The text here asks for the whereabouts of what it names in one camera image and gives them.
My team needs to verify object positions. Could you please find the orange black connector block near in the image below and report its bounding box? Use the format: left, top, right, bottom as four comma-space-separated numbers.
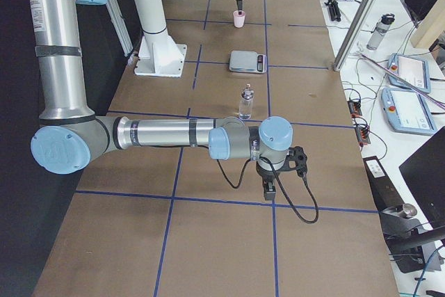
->
355, 125, 371, 147

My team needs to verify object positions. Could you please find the black desk clamp mount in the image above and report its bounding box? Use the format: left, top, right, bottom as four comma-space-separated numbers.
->
379, 204, 444, 273

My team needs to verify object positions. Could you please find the orange black connector block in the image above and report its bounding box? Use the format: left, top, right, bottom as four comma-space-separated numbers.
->
347, 99, 362, 118
355, 125, 371, 147

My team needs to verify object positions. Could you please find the orange black connector block far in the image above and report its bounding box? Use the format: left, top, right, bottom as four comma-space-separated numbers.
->
347, 99, 362, 118

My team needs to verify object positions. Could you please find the black monitor near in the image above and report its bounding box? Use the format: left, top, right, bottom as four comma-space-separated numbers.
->
399, 127, 445, 221

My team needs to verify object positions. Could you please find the clear glass sauce bottle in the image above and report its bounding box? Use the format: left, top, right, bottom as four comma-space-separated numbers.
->
238, 84, 254, 120

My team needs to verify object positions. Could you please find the teach pendant tablet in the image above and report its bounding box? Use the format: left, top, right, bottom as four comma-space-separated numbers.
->
388, 54, 431, 93
381, 88, 437, 136

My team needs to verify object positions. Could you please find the black box with white label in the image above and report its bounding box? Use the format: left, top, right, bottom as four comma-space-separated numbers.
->
363, 156, 404, 211

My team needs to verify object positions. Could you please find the brown paper table cover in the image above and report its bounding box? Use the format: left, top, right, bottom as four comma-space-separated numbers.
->
33, 0, 398, 296

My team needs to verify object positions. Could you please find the pink plastic cup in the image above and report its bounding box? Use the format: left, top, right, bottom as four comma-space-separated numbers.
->
232, 10, 246, 28

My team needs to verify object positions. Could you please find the clear water bottle black lid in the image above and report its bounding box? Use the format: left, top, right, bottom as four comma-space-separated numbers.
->
366, 13, 395, 51

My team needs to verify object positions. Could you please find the silver digital kitchen scale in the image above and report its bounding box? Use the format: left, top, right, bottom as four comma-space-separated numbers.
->
229, 50, 268, 74

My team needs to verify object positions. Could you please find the near teach pendant tablet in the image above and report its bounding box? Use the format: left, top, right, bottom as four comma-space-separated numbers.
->
381, 88, 437, 136

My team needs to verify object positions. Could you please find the far teach pendant tablet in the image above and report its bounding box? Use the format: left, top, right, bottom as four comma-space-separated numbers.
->
388, 54, 431, 93

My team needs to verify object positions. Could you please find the aluminium frame post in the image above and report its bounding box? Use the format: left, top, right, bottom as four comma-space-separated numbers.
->
332, 0, 376, 72

